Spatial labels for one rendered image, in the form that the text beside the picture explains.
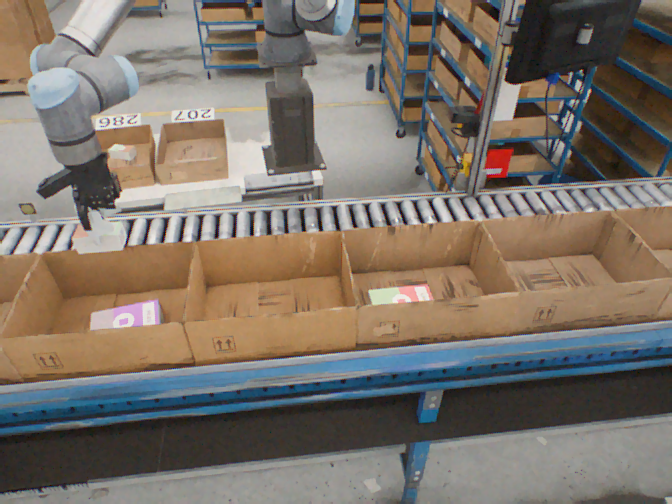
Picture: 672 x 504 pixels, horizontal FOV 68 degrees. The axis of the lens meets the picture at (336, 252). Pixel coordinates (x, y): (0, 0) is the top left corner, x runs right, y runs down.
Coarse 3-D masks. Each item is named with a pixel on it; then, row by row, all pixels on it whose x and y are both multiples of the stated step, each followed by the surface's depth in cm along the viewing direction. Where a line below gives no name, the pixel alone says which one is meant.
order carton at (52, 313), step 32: (64, 256) 130; (96, 256) 131; (128, 256) 132; (160, 256) 133; (192, 256) 127; (32, 288) 122; (64, 288) 136; (96, 288) 138; (128, 288) 139; (160, 288) 140; (32, 320) 121; (64, 320) 132; (32, 352) 110; (64, 352) 111; (96, 352) 112; (128, 352) 114; (160, 352) 115
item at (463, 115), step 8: (448, 112) 187; (456, 112) 184; (464, 112) 184; (472, 112) 184; (480, 112) 186; (456, 120) 185; (464, 120) 185; (472, 120) 186; (464, 128) 189; (472, 128) 190
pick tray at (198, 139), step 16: (176, 128) 232; (192, 128) 234; (208, 128) 235; (224, 128) 226; (160, 144) 218; (176, 144) 233; (192, 144) 233; (208, 144) 233; (224, 144) 214; (160, 160) 212; (208, 160) 204; (224, 160) 206; (160, 176) 205; (176, 176) 206; (192, 176) 207; (208, 176) 209; (224, 176) 210
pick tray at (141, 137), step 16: (112, 128) 226; (128, 128) 228; (144, 128) 230; (112, 144) 230; (128, 144) 232; (144, 144) 233; (112, 160) 222; (128, 160) 221; (144, 160) 222; (128, 176) 202; (144, 176) 204
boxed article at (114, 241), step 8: (120, 224) 118; (80, 232) 116; (112, 232) 116; (120, 232) 117; (80, 240) 115; (88, 240) 115; (104, 240) 115; (112, 240) 116; (120, 240) 117; (80, 248) 116; (88, 248) 116; (96, 248) 117; (104, 248) 117; (112, 248) 117; (120, 248) 117
